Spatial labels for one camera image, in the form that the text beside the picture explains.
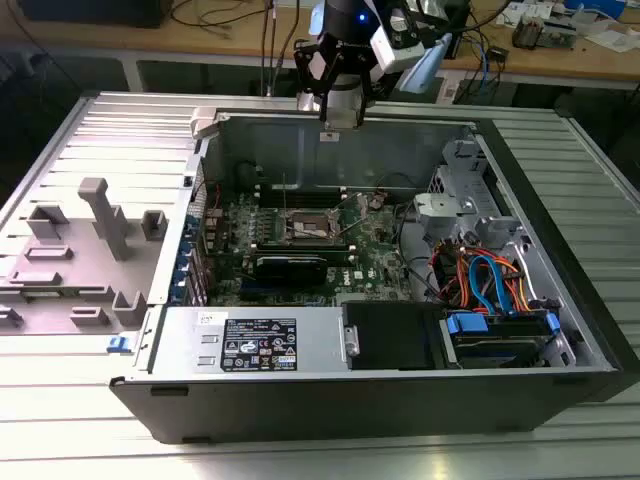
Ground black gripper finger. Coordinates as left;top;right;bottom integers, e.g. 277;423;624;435
292;39;336;125
348;48;386;127

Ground silver CPU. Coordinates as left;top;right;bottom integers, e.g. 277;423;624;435
327;105;360;131

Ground black RAM slot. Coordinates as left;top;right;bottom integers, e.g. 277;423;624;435
254;183;349;197
254;193;349;209

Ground CPU socket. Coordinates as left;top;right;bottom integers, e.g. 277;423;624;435
284;207;344;242

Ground grey case latch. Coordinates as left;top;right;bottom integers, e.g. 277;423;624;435
191;107;221;141

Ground green motherboard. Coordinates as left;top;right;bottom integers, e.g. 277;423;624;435
202;187;426;307

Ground black graphics card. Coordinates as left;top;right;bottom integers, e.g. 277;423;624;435
252;254;329;287

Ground white printed papers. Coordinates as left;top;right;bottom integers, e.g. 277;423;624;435
497;0;566;26

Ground metal heat sink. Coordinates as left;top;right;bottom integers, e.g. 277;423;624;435
512;13;544;50

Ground green circuit board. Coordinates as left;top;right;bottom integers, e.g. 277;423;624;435
542;19;581;50

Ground wooden desk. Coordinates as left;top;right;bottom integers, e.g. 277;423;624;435
0;0;640;94

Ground large black computer box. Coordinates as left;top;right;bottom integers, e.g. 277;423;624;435
19;0;174;29

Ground white paper sheet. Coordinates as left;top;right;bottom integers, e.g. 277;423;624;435
584;29;640;54

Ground hard disk in blue carrier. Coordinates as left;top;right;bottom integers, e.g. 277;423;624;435
438;309;561;369

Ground silver power supply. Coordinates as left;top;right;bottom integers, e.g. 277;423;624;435
149;305;349;374

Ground grey parts rack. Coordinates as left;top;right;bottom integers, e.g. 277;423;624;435
0;177;169;336

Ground black open PC case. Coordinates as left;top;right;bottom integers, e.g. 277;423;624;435
108;107;640;446

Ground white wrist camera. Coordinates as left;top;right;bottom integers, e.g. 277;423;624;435
369;4;427;75

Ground silver metal bracket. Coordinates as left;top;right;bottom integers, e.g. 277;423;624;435
413;192;474;226

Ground blue cable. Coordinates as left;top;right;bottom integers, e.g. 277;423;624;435
472;37;504;104

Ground red orange wire bundle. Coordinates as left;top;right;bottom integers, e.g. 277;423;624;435
430;239;476;306

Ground blue flat wire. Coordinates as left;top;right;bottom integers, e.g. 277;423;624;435
469;254;519;316

